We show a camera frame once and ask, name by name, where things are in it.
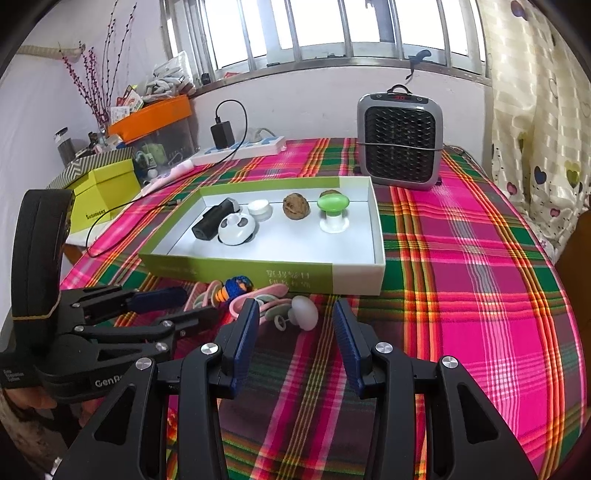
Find heart patterned curtain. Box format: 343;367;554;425
478;1;590;261

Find pink hair band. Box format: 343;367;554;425
229;283;291;331
183;280;222;311

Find black hook on windowsill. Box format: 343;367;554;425
405;49;432;83

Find chevron patterned box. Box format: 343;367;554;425
47;147;133;189

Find yellow green box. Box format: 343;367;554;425
68;159;140;233

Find brown walnut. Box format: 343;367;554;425
283;193;311;220
320;189;341;198

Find black rectangular device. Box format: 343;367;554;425
191;198;240;241

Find orange lidded storage bin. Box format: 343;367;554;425
108;95;195;168

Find black charging cable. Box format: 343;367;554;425
85;99;250;258

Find black power adapter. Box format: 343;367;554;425
211;119;235;150

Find green white shallow box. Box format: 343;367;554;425
139;176;386;296

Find white blue power strip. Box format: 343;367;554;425
190;136;287;166

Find grey black space heater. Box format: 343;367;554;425
356;84;444;191

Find blue orange toy figure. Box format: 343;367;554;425
214;276;253;303

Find green white mushroom toy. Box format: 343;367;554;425
317;193;349;234

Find white pink tube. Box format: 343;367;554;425
140;159;194;197

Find left hand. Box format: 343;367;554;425
3;387;103;421

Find white egg shaped light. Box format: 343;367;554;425
287;296;318;331

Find dark glass jar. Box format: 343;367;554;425
54;127;76;166

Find red flower branches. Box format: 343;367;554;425
58;1;138;129

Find white lidded small jar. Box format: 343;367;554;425
247;199;273;222

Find white round earbud case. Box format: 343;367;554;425
218;213;256;246

